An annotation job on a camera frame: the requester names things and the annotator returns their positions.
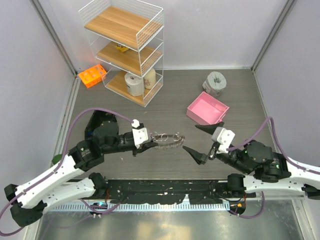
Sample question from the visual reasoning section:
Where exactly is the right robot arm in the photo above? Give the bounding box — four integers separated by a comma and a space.
183, 122, 320, 200

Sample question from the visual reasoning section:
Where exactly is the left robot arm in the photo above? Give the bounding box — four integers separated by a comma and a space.
4, 119, 158, 228

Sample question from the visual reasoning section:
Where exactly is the pink open box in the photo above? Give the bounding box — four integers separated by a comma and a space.
186, 91, 230, 125

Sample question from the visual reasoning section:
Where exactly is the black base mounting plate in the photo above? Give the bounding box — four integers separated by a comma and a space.
93, 179, 256, 205

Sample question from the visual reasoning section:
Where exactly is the black plastic bin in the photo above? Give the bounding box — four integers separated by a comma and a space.
84, 110, 117, 140

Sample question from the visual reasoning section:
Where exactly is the white toilet paper roll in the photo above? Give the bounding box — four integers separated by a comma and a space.
124, 72, 145, 97

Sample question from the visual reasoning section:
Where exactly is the cream lotion bottle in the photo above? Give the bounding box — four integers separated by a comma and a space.
143, 68, 157, 90

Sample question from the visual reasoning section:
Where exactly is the green round fruit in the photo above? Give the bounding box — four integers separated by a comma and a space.
51, 154, 63, 165

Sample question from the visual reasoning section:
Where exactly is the orange plastic crate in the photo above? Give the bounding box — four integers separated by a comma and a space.
78, 64, 107, 89

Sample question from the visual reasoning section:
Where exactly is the yellow packet on shelf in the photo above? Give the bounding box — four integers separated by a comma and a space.
115, 44, 129, 53

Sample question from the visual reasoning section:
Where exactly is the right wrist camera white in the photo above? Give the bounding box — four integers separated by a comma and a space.
211, 127, 235, 154

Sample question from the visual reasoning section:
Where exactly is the white slotted cable duct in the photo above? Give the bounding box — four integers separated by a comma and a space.
50, 200, 230, 212

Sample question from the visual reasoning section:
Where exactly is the white wire shelf rack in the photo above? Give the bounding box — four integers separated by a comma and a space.
78, 0, 165, 107

